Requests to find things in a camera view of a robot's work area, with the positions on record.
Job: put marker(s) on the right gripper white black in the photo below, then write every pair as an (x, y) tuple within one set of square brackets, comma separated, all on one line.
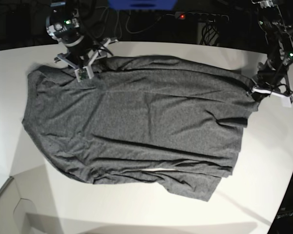
[(83, 53)]

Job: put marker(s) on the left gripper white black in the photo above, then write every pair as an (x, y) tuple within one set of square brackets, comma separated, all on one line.
[(281, 91)]

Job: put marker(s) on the grey t-shirt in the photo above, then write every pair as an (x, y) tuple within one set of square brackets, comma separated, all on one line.
[(151, 119)]

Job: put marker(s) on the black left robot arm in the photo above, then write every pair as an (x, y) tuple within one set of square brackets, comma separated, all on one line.
[(275, 18)]

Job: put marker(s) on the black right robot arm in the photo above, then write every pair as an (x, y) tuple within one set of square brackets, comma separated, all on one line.
[(64, 25)]

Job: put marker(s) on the blue box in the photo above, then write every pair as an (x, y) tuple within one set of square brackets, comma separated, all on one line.
[(142, 4)]

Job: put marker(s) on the black power strip red light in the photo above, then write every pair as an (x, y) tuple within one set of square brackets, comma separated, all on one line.
[(201, 17)]

